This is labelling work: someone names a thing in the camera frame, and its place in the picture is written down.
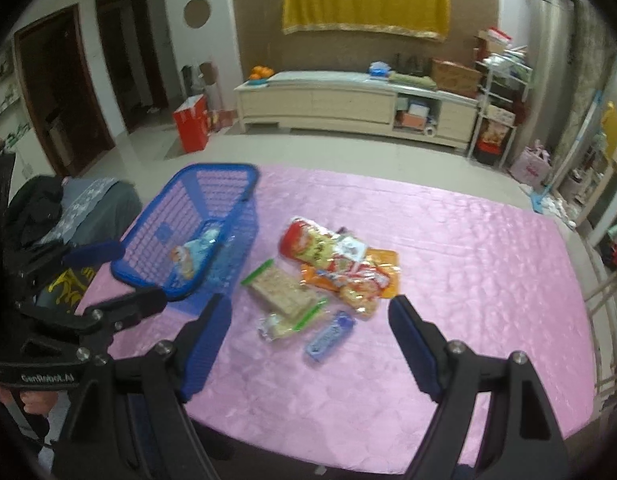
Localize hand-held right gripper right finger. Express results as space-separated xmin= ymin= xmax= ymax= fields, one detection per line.
xmin=388 ymin=294 xmax=573 ymax=480

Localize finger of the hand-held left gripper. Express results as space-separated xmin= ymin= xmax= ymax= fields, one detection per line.
xmin=16 ymin=286 xmax=169 ymax=367
xmin=13 ymin=240 xmax=125 ymax=283

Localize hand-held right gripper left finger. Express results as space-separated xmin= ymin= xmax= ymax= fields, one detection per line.
xmin=53 ymin=294 xmax=232 ymax=480

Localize clear biscuit packet red print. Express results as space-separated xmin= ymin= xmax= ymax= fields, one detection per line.
xmin=333 ymin=240 xmax=394 ymax=318

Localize clear white cracker packet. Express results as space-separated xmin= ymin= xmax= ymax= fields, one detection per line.
xmin=258 ymin=310 xmax=304 ymax=343

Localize small blue snack packet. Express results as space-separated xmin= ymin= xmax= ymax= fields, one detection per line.
xmin=303 ymin=310 xmax=356 ymax=362

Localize orange snack packet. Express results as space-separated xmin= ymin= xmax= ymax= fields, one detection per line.
xmin=301 ymin=247 xmax=401 ymax=301

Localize brown cracker packet green ends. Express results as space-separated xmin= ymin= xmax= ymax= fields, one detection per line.
xmin=241 ymin=259 xmax=329 ymax=331

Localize red yellow snack bag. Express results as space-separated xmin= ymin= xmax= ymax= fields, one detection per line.
xmin=280 ymin=216 xmax=369 ymax=273

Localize blue plastic basket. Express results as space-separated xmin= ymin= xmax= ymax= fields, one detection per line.
xmin=111 ymin=162 xmax=262 ymax=302

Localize person's left hand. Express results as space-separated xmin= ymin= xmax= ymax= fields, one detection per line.
xmin=16 ymin=389 xmax=62 ymax=417

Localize black jacket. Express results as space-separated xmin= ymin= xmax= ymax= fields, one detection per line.
xmin=6 ymin=175 xmax=66 ymax=248

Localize blue white snack packet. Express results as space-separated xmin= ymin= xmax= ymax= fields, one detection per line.
xmin=171 ymin=222 xmax=224 ymax=281

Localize pink tablecloth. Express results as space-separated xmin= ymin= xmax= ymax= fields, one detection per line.
xmin=73 ymin=162 xmax=604 ymax=476

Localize red paper bag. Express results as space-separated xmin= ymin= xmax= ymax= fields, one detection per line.
xmin=172 ymin=94 xmax=212 ymax=155

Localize dark wooden doorway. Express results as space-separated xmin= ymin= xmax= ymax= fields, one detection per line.
xmin=95 ymin=0 xmax=169 ymax=133
xmin=13 ymin=4 xmax=114 ymax=176

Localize pink bag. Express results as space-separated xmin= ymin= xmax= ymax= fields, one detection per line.
xmin=508 ymin=140 xmax=554 ymax=191

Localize red printed box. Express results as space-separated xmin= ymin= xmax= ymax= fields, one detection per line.
xmin=475 ymin=120 xmax=516 ymax=166

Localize cream TV cabinet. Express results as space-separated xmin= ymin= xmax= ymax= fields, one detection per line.
xmin=233 ymin=70 xmax=481 ymax=153

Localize green cushion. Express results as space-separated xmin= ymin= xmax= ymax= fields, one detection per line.
xmin=388 ymin=72 xmax=436 ymax=91

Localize brown cardboard box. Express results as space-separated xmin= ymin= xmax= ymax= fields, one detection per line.
xmin=431 ymin=58 xmax=483 ymax=98

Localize arched standing mirror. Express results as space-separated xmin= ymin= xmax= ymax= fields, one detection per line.
xmin=553 ymin=55 xmax=617 ymax=241

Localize white metal rack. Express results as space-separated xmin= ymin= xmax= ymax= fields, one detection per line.
xmin=468 ymin=47 xmax=534 ymax=168

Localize red white box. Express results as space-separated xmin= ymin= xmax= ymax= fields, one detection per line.
xmin=475 ymin=27 xmax=514 ymax=53

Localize standing air conditioner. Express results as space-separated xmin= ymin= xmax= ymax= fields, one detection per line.
xmin=525 ymin=0 xmax=576 ymax=126

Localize large round brown wall disc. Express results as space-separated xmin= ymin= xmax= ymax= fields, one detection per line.
xmin=183 ymin=0 xmax=212 ymax=28

